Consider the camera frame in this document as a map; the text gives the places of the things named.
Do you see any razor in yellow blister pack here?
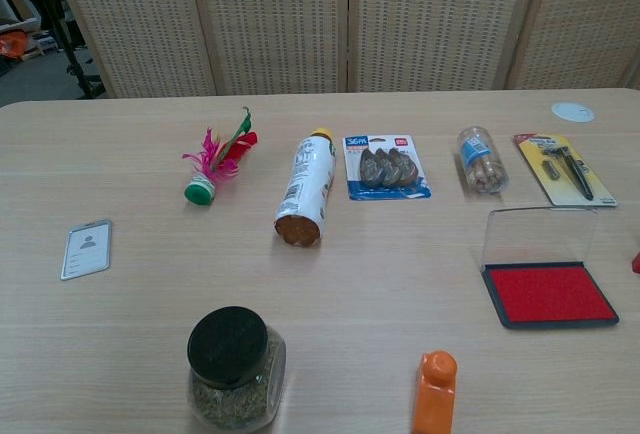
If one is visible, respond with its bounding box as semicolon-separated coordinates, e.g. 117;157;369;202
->
512;132;619;208

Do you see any red ink pad clear lid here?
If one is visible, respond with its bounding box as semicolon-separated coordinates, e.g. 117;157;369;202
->
477;206;620;330

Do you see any white bottle with yellow cap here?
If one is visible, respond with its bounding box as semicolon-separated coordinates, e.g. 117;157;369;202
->
273;127;336;249

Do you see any blue correction tape blister pack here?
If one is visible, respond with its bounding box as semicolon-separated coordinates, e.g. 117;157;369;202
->
342;133;433;202

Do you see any pink green feather shuttlecock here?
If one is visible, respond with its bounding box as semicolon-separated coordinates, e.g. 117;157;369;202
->
181;106;260;205

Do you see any clear plastic jar with sticks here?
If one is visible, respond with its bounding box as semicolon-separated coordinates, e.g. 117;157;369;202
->
457;125;510;195

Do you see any glass jar with black lid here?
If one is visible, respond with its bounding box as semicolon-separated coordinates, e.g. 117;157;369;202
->
186;305;287;431

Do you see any wooden woven folding screen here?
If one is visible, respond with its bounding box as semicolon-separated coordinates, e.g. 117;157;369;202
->
47;0;640;100

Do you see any ID badge card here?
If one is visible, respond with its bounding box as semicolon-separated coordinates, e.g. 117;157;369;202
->
60;218;113;282

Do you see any black tripod stand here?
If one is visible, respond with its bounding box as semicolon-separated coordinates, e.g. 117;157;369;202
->
29;0;109;100

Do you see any orange object in background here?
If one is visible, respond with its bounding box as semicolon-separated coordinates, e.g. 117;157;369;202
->
0;31;27;60

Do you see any white round cable grommet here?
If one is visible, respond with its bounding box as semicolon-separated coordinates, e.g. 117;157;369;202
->
551;101;596;124

